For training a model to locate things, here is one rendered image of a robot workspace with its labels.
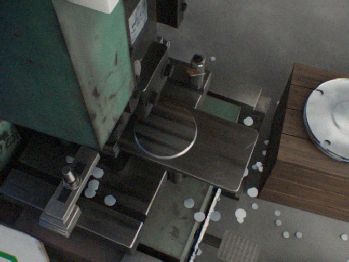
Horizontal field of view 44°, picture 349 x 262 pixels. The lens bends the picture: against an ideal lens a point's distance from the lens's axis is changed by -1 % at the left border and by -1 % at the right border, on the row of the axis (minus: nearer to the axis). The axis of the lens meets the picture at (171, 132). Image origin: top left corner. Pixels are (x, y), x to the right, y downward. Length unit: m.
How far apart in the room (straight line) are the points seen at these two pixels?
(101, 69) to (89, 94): 0.03
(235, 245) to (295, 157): 0.34
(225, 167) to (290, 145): 0.57
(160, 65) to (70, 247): 0.45
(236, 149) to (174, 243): 0.23
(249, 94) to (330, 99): 0.44
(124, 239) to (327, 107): 0.83
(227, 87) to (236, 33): 0.99
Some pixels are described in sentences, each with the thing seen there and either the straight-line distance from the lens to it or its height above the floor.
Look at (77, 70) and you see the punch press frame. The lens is 0.39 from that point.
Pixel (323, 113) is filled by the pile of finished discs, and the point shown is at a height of 0.38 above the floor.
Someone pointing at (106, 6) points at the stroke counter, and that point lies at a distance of 0.32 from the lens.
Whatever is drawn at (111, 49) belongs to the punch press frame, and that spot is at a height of 1.18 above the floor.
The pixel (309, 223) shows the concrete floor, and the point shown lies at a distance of 1.67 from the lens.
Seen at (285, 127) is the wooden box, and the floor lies 0.35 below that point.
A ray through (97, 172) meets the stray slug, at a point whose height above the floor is 0.71.
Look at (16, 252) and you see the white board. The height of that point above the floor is 0.45.
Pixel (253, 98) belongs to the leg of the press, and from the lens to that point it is 1.07.
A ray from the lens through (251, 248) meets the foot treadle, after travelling 1.42.
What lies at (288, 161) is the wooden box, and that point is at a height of 0.35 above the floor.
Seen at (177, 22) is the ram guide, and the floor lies 1.01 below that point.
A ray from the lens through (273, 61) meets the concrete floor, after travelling 1.98.
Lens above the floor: 1.53
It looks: 62 degrees down
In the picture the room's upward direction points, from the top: straight up
